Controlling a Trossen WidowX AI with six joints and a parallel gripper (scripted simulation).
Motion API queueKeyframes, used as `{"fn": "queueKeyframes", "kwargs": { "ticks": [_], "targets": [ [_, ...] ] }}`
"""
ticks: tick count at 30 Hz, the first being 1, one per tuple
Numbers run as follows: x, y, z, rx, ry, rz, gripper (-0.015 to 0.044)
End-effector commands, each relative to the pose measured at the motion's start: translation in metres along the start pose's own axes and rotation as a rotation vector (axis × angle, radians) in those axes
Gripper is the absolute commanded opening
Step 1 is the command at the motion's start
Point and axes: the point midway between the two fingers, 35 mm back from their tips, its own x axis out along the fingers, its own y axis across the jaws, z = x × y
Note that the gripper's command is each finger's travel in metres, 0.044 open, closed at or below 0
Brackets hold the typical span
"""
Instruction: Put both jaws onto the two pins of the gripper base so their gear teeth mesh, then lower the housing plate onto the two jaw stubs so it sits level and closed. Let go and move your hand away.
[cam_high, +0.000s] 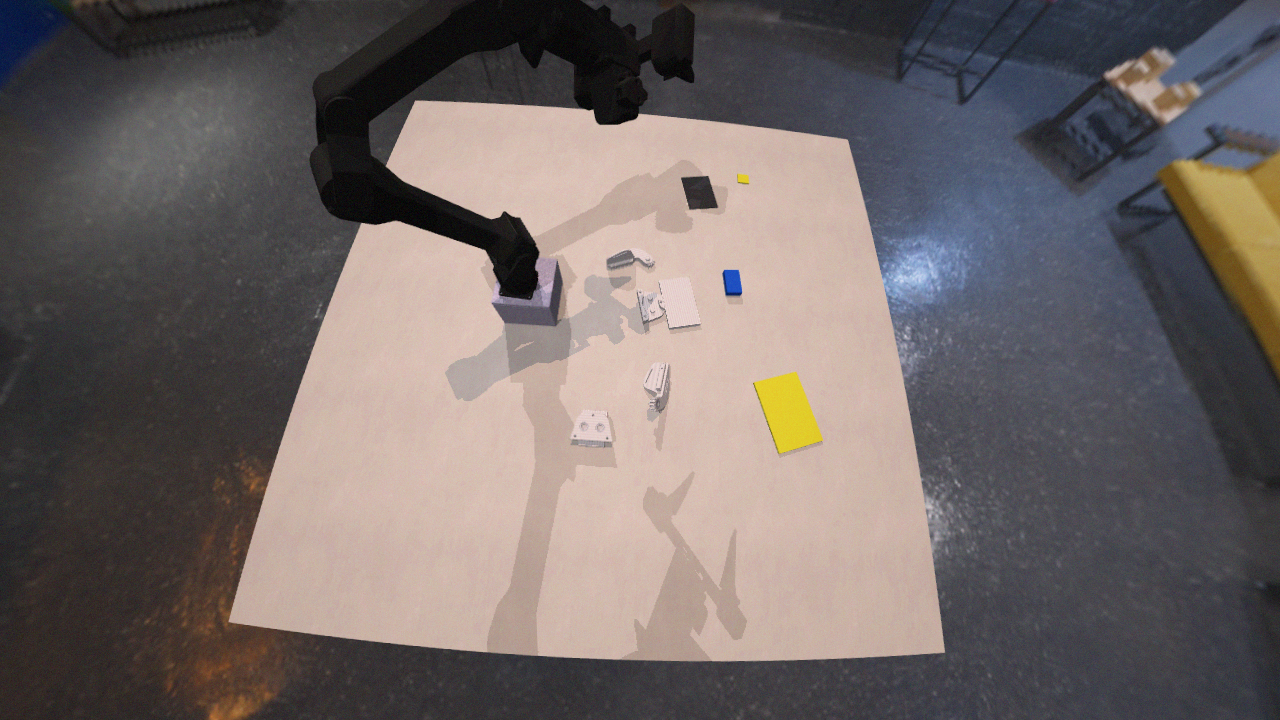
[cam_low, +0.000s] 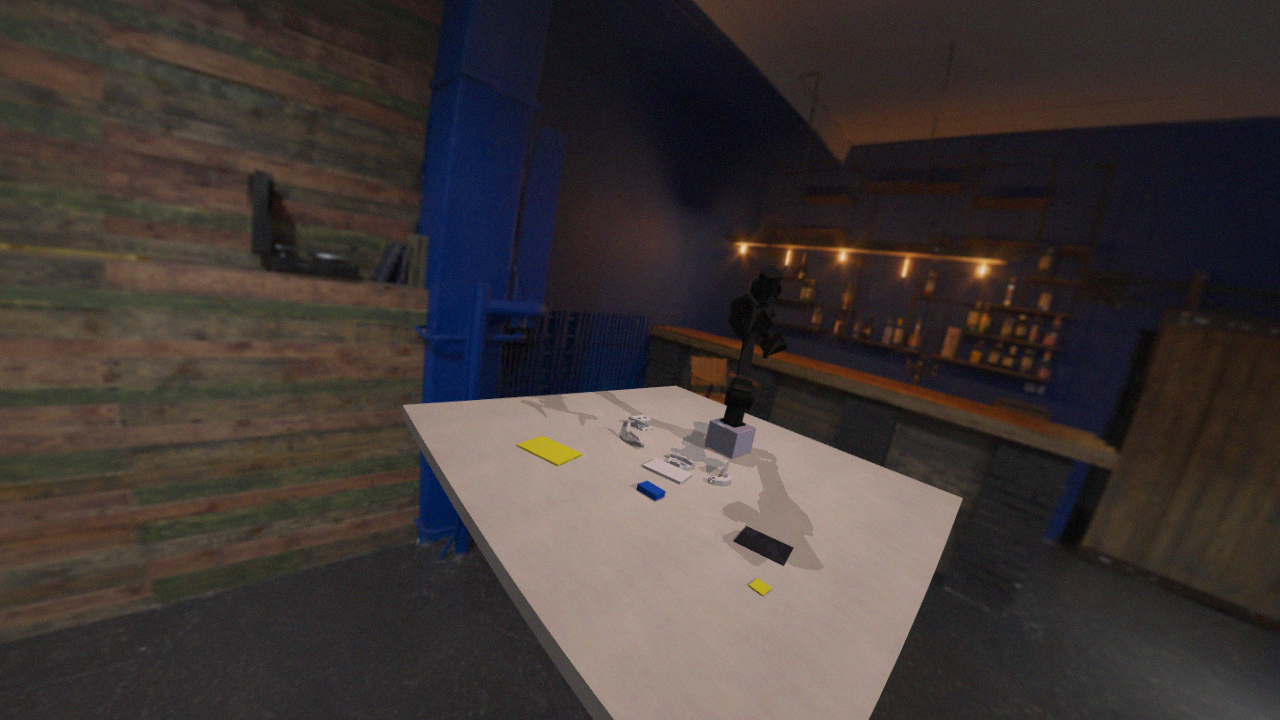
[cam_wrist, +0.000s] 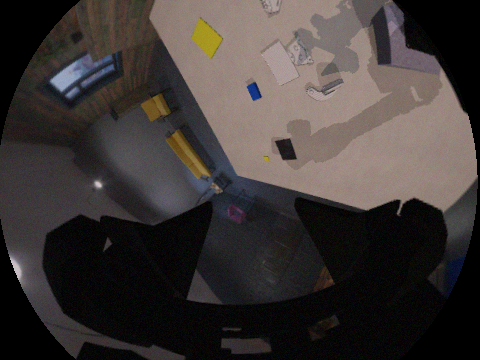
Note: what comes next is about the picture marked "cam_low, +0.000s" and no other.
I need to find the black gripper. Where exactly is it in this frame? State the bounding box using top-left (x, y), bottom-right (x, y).
top-left (730, 293), bottom-right (788, 359)

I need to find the blue rectangular block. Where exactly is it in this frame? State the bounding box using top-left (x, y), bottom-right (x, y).
top-left (637, 480), bottom-right (666, 501)

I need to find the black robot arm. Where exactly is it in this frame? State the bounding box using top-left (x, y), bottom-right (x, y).
top-left (721, 265), bottom-right (783, 427)

